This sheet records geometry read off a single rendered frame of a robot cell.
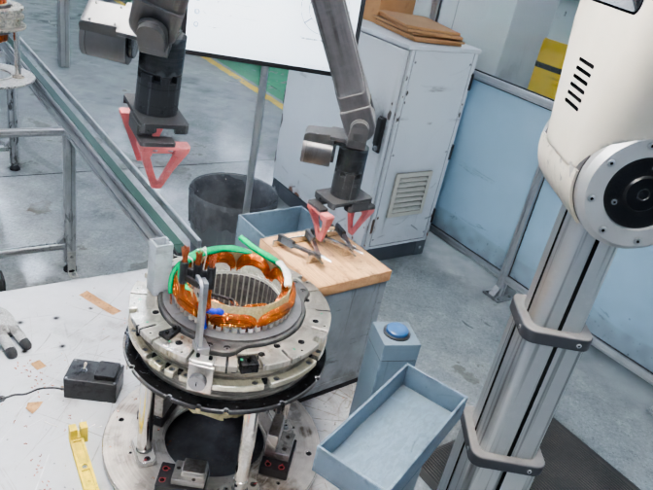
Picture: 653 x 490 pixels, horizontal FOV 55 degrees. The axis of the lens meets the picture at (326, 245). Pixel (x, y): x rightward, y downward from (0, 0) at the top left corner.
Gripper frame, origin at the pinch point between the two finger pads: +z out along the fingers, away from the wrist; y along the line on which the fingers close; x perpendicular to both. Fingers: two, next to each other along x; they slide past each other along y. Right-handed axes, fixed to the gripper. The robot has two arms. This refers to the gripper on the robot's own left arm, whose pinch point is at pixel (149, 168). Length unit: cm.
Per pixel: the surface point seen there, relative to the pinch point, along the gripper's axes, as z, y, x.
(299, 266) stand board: 23.2, -4.2, 32.3
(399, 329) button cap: 23, 16, 43
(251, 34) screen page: 5, -92, 53
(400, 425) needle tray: 24, 35, 31
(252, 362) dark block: 18.6, 22.7, 10.7
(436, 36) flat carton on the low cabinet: 16, -168, 184
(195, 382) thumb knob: 20.5, 23.0, 2.7
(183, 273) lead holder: 8.1, 14.6, 1.7
